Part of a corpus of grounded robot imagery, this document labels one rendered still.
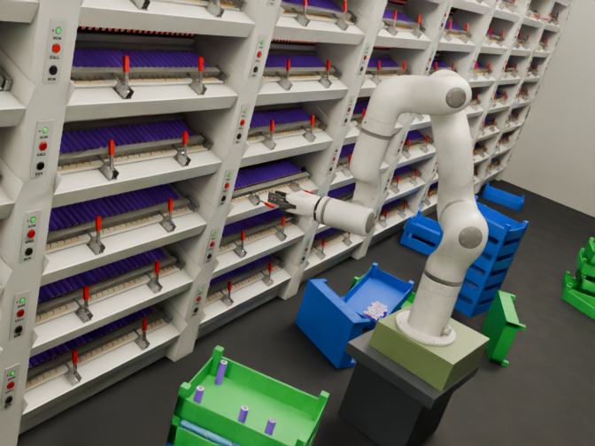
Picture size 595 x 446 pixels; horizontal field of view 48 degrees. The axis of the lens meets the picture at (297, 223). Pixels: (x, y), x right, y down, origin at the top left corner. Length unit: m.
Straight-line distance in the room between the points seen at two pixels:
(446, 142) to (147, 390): 1.15
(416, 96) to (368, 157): 0.21
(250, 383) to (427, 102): 0.85
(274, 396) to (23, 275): 0.65
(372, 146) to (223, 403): 0.78
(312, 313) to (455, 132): 1.01
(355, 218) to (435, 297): 0.35
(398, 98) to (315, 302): 1.00
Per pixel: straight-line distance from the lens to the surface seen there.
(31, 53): 1.38
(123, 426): 2.02
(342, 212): 1.93
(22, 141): 1.43
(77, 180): 1.60
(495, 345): 2.93
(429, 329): 2.08
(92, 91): 1.55
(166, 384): 2.19
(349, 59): 2.52
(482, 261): 3.17
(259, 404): 1.67
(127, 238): 1.82
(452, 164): 1.90
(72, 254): 1.70
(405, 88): 1.84
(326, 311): 2.51
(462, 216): 1.91
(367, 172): 1.88
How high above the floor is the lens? 1.33
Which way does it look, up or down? 21 degrees down
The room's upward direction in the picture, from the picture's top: 17 degrees clockwise
